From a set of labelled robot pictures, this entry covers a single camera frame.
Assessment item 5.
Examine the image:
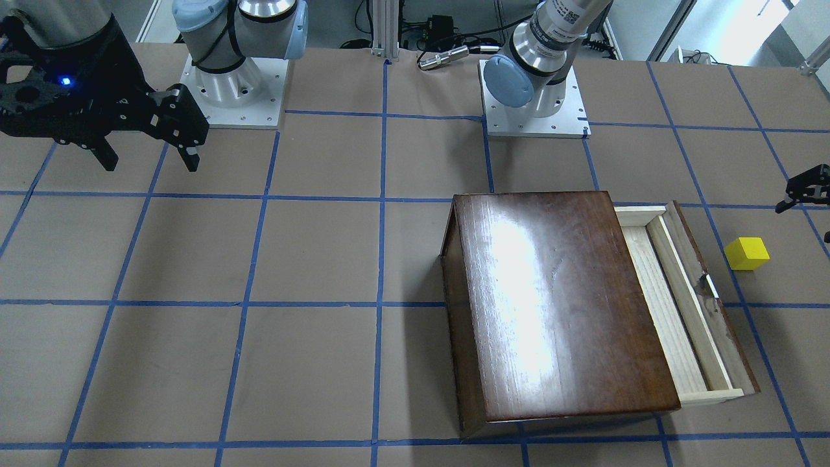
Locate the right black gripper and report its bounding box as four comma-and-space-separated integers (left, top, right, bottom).
1, 17, 209, 173

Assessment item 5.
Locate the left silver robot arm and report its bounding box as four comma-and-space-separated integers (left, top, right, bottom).
481, 1, 828, 211

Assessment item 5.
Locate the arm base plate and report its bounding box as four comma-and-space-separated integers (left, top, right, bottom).
479, 60, 592, 139
180, 56, 292, 130

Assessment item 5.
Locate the light wood drawer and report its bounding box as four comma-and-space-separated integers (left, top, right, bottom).
615, 202, 760, 407

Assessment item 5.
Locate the aluminium frame post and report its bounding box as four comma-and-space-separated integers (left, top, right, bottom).
370, 0, 401, 63

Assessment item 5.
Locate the dark wooden drawer cabinet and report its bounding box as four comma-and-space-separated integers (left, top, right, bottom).
440, 190, 681, 438

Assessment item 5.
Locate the yellow cube block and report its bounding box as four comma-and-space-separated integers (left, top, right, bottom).
724, 237, 770, 271

